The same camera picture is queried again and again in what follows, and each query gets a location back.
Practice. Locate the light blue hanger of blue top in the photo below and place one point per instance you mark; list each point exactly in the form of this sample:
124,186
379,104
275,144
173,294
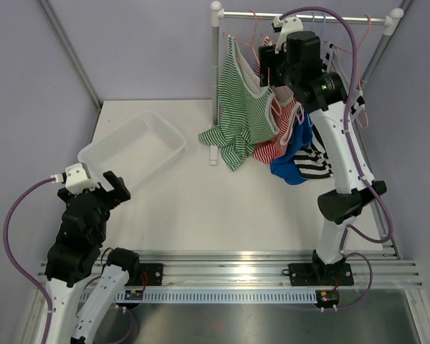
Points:
322,22

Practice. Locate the white plastic basket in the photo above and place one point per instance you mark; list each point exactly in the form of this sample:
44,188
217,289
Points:
137,151

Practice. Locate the pink hanger of red top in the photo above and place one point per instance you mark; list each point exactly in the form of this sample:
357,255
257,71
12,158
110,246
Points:
284,98

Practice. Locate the green striped tank top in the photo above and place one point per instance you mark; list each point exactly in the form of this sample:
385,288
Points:
246,117

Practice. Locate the white slotted cable duct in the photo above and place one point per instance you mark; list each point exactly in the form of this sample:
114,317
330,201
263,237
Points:
218,297

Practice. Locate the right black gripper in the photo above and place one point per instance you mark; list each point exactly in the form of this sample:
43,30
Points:
269,59

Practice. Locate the clothes rack with metal rod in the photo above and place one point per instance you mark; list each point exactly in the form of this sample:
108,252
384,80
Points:
390,23

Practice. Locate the red striped tank top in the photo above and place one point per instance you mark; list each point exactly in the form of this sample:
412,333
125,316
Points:
276,147

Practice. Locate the black white striped tank top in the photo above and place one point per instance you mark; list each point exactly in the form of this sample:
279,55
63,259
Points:
312,159

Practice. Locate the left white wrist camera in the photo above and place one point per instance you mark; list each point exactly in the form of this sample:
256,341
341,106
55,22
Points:
76,179

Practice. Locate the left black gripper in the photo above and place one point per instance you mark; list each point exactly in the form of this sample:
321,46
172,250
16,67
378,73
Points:
120,194

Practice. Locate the pink hanger of green top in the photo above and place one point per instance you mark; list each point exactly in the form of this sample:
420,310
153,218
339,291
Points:
252,46

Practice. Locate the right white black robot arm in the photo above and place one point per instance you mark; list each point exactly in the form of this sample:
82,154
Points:
296,64

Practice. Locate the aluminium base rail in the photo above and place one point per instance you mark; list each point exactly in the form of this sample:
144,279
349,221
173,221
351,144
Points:
262,270

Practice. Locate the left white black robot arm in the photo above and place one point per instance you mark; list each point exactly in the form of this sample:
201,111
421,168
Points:
71,258

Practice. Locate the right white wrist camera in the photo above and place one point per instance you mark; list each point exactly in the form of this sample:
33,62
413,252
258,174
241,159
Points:
285,27

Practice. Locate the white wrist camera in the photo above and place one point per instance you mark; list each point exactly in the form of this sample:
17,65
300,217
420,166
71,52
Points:
285,27
76,179

